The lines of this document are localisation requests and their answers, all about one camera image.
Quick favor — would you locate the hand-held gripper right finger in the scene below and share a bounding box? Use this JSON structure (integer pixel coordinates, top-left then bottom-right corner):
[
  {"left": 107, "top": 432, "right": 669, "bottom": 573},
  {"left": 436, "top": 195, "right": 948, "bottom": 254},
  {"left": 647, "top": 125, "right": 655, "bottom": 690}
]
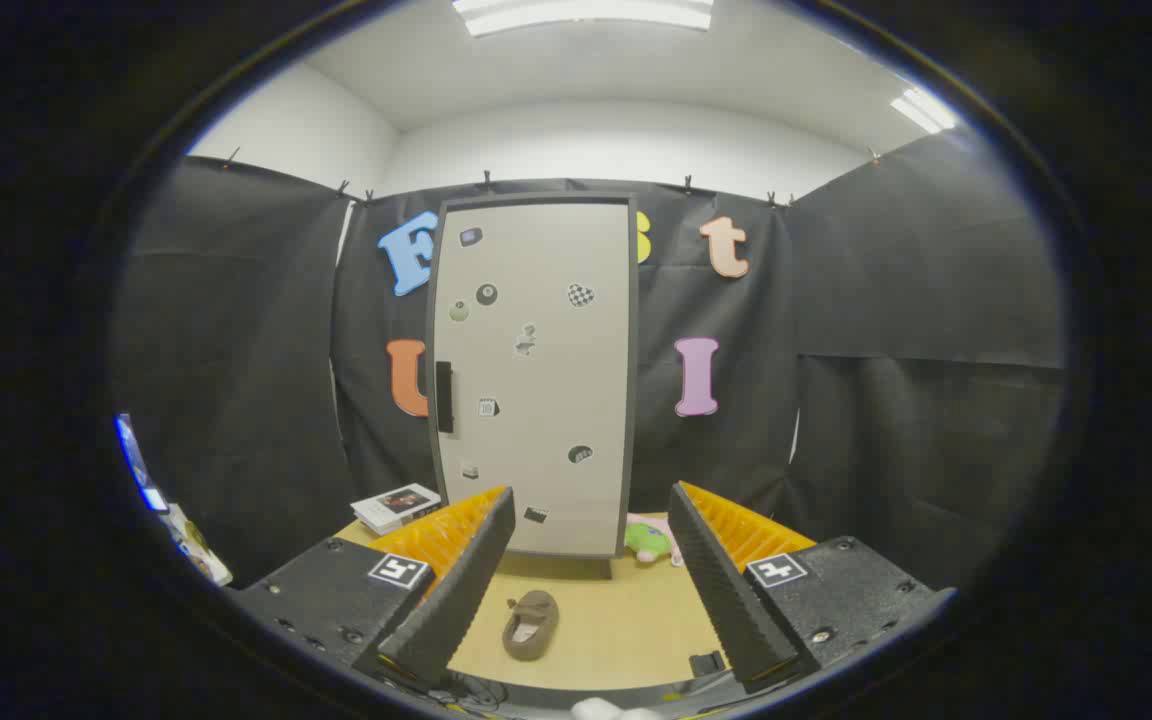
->
[{"left": 668, "top": 481, "right": 957, "bottom": 696}]

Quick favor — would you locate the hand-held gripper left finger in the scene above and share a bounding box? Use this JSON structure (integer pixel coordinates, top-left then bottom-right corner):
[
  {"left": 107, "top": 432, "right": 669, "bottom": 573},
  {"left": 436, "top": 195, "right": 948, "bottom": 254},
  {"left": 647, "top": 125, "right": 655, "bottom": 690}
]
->
[{"left": 236, "top": 486, "right": 517, "bottom": 691}]

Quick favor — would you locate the brown fuzzy shoe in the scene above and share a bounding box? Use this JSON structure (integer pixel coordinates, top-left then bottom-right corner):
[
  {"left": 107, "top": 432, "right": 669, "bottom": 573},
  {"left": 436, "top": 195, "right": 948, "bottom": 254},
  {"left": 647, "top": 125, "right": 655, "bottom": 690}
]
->
[{"left": 502, "top": 590, "right": 560, "bottom": 661}]

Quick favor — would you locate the grey shoe cabinet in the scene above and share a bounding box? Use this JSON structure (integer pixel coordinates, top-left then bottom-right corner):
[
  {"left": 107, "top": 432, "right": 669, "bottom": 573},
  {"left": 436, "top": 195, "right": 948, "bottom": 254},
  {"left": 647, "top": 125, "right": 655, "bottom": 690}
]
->
[{"left": 426, "top": 193, "right": 639, "bottom": 581}]

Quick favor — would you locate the pink and green plush toy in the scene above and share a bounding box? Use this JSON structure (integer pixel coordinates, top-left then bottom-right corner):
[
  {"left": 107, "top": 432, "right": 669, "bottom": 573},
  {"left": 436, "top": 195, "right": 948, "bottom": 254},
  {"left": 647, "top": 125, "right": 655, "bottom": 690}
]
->
[{"left": 624, "top": 513, "right": 683, "bottom": 568}]

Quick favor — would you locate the white booklet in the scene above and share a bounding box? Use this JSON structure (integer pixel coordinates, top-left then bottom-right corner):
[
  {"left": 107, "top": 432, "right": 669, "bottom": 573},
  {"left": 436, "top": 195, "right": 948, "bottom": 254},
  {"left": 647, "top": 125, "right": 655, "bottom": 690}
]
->
[{"left": 351, "top": 484, "right": 443, "bottom": 536}]

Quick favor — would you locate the white printed box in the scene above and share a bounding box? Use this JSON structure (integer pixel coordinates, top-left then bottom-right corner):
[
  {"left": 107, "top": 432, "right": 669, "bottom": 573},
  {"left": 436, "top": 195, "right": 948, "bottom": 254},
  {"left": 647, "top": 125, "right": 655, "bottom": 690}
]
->
[{"left": 168, "top": 505, "right": 234, "bottom": 587}]

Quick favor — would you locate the black backdrop cloth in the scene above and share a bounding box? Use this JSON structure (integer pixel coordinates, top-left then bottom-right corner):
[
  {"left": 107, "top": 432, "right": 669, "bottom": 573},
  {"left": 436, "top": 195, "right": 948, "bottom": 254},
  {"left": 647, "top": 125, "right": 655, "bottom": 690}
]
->
[{"left": 111, "top": 130, "right": 1067, "bottom": 591}]

